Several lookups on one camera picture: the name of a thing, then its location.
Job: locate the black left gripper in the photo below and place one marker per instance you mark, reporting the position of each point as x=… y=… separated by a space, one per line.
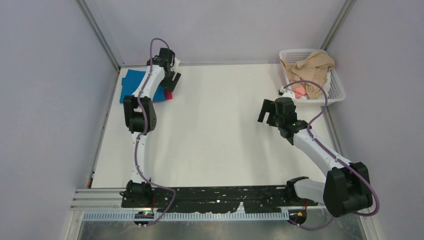
x=171 y=84

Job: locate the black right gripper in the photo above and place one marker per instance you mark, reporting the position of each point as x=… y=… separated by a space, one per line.
x=268 y=108

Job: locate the blue t shirt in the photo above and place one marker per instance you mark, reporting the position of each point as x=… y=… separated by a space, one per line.
x=131 y=82

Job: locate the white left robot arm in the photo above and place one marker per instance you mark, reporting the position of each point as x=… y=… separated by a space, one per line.
x=140 y=118

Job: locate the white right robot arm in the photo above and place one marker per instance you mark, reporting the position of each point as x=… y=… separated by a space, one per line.
x=346 y=189

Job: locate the folded red t shirt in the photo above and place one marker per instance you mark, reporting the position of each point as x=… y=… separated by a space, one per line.
x=168 y=95

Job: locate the pink garment in basket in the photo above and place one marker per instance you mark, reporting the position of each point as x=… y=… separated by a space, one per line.
x=300 y=93

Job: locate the beige t shirt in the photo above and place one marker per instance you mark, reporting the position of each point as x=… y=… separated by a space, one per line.
x=310 y=72

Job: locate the white garment in basket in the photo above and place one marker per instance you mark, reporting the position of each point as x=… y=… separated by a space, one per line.
x=326 y=86

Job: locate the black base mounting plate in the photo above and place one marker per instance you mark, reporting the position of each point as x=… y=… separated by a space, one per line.
x=215 y=200

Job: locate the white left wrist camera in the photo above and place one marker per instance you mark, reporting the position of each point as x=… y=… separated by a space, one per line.
x=175 y=64

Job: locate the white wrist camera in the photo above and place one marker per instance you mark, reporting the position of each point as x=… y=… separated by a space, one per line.
x=286 y=92
x=175 y=64

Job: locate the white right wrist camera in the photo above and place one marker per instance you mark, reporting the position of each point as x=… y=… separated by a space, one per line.
x=286 y=92

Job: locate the aluminium frame rail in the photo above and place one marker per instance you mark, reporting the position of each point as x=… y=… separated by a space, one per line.
x=86 y=11

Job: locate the white slotted cable duct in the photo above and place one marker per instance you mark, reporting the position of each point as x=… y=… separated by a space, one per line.
x=147 y=216

